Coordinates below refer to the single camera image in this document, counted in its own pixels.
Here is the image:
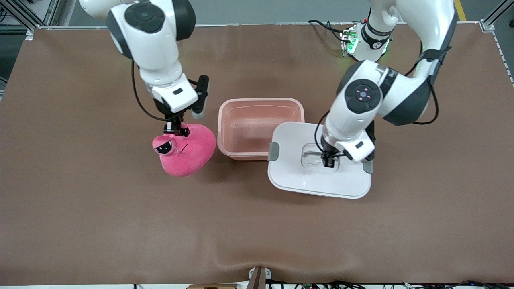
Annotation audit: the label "white box lid grey clips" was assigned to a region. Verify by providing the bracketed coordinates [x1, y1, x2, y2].
[267, 121, 372, 199]

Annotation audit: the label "pink plush toy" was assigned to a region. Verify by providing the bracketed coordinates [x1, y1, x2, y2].
[152, 123, 217, 178]

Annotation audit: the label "pink translucent plastic box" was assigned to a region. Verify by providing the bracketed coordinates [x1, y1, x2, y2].
[217, 98, 305, 161]

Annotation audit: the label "brown table mat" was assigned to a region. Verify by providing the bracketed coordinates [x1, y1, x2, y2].
[0, 22, 514, 286]

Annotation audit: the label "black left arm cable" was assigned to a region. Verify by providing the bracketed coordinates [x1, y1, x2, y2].
[314, 76, 441, 158]

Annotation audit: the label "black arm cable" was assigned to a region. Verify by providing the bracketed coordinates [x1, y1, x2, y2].
[131, 60, 170, 122]
[314, 76, 441, 158]

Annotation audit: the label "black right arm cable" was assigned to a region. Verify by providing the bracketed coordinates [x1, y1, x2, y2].
[131, 60, 170, 122]

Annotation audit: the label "black left base cable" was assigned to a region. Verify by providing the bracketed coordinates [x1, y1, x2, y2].
[307, 19, 352, 43]

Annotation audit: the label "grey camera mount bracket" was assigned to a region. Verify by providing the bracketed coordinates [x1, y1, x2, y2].
[249, 267, 272, 289]

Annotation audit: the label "aluminium frame post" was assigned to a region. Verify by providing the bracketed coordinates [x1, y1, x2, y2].
[0, 0, 61, 32]
[480, 0, 514, 33]

